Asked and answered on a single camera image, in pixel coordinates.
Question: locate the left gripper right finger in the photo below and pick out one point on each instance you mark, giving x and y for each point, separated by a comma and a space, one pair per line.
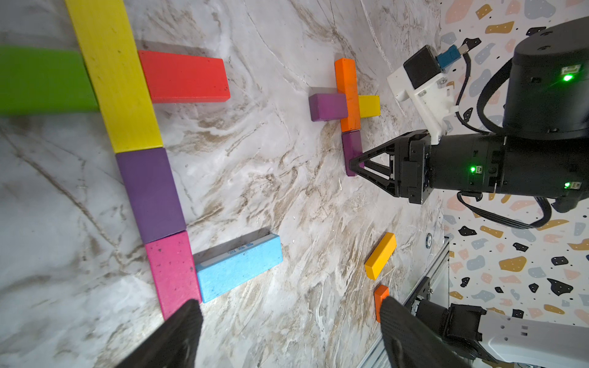
410, 343

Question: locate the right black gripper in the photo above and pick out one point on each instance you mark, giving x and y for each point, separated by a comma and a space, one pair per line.
407, 160

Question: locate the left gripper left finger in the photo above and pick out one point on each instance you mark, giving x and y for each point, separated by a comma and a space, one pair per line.
173, 344

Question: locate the orange short block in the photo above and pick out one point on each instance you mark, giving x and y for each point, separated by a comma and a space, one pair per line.
381, 293

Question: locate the yellow short block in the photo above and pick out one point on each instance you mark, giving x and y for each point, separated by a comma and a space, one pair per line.
369, 106

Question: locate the magenta block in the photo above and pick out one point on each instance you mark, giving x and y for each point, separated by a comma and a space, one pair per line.
174, 274

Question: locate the amber long block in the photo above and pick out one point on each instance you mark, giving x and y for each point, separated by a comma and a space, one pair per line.
380, 256

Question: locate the light blue long block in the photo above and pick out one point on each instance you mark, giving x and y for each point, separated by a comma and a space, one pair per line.
224, 267

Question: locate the orange long block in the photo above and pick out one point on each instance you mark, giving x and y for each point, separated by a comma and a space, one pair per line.
346, 80

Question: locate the purple block group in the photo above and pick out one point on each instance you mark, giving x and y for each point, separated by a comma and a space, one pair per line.
151, 190

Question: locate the red block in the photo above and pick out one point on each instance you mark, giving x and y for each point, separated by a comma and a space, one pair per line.
184, 79

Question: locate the green block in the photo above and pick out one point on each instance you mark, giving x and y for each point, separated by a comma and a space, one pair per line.
41, 80

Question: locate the yellow long block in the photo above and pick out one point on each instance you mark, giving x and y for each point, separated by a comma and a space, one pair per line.
111, 57

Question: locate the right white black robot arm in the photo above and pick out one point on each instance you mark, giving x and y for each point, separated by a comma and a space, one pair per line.
534, 140

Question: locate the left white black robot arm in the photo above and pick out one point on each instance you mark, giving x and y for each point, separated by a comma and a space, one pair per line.
498, 337

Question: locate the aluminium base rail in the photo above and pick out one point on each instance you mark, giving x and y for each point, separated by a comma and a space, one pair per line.
377, 356

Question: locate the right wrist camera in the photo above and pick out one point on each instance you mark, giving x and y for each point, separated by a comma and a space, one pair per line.
422, 79

